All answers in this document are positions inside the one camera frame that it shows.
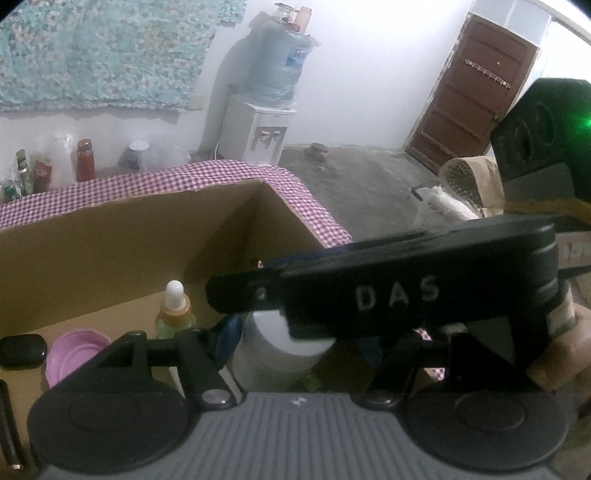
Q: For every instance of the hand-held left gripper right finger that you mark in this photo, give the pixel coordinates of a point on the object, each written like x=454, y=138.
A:
x=392, y=374

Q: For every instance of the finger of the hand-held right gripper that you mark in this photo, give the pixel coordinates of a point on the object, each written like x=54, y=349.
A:
x=298, y=260
x=240, y=294

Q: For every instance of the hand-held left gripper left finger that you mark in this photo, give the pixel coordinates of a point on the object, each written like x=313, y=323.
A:
x=228, y=338

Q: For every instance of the white plastic bottle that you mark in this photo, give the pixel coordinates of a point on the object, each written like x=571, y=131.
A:
x=277, y=364

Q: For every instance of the green dropper bottle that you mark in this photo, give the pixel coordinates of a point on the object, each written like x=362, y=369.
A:
x=175, y=314

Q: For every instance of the brown cardboard box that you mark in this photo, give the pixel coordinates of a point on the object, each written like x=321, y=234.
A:
x=115, y=240

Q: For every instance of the black rounded case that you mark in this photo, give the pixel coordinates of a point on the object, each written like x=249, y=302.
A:
x=23, y=351

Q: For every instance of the black oblong object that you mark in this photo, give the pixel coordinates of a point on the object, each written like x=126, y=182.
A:
x=9, y=424

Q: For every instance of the person's right hand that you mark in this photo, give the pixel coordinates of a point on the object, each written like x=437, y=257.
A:
x=561, y=364

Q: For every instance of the white cloth bundle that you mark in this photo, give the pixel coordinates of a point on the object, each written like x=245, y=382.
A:
x=443, y=205

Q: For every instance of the beige woven bag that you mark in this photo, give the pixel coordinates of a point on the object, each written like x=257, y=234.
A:
x=475, y=180

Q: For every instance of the brown slipper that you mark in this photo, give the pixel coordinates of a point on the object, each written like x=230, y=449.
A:
x=318, y=151

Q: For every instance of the white water dispenser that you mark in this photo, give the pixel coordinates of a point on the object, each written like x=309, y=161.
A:
x=249, y=129

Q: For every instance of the brown wooden door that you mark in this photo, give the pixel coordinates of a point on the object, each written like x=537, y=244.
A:
x=461, y=106

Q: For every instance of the blue water jug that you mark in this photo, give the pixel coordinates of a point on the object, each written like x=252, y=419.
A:
x=277, y=69

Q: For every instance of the red bottle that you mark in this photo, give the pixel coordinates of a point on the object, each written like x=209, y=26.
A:
x=85, y=164

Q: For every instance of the metal hook rack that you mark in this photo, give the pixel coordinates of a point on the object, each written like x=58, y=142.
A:
x=485, y=72

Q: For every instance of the clear plastic container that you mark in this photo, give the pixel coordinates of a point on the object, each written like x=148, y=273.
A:
x=60, y=157

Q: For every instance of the red can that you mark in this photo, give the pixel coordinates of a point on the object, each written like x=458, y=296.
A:
x=41, y=174

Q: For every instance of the beige cup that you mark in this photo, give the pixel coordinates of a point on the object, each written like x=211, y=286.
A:
x=304, y=18

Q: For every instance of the small jar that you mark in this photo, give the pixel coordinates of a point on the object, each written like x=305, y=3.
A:
x=285, y=13

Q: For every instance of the teal patterned wall cloth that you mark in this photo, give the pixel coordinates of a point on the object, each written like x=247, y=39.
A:
x=92, y=50

